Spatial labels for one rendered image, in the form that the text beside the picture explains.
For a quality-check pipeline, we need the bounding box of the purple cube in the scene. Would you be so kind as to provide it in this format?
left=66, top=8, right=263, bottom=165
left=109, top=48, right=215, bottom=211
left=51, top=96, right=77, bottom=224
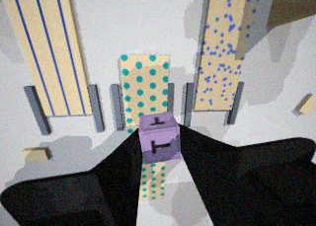
left=138, top=112, right=181, bottom=165

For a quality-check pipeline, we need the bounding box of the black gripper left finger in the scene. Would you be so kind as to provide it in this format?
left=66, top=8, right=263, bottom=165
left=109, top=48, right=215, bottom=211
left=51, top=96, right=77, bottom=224
left=0, top=128, right=143, bottom=226

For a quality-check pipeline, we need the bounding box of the beige strip with teal dots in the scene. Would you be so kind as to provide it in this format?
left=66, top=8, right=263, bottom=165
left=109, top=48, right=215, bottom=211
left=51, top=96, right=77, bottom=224
left=119, top=54, right=169, bottom=201

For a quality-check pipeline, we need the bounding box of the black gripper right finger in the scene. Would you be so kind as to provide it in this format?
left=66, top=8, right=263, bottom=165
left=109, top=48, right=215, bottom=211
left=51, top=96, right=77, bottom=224
left=178, top=123, right=316, bottom=226

